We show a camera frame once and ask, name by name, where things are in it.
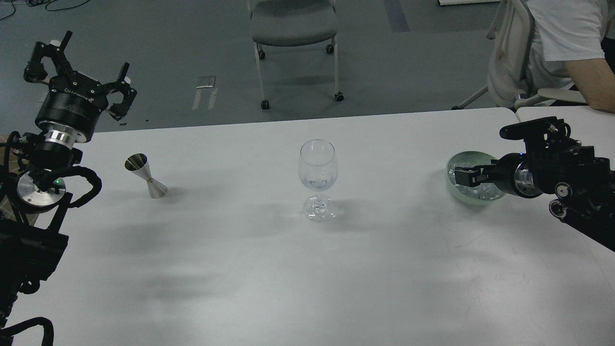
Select clear wine glass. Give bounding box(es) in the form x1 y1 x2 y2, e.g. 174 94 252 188
298 139 339 222

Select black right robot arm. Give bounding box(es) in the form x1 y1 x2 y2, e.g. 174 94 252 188
453 116 615 250

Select black floor cables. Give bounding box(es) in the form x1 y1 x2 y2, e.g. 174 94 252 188
0 0 92 21

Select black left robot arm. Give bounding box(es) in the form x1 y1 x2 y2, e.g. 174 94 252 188
1 31 137 346

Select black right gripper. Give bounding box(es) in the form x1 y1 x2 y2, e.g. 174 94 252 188
455 155 529 196

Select person in white shirt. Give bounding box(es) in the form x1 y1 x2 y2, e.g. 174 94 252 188
526 0 614 113

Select green bowl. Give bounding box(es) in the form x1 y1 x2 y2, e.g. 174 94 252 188
446 151 503 206

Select grey office chair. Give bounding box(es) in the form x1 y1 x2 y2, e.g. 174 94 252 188
246 0 345 110

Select steel double jigger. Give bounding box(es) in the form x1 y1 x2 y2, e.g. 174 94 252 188
124 153 168 199

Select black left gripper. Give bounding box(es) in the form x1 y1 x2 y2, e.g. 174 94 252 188
24 31 138 144

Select clear ice cubes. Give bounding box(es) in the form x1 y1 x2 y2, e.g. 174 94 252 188
447 163 505 205

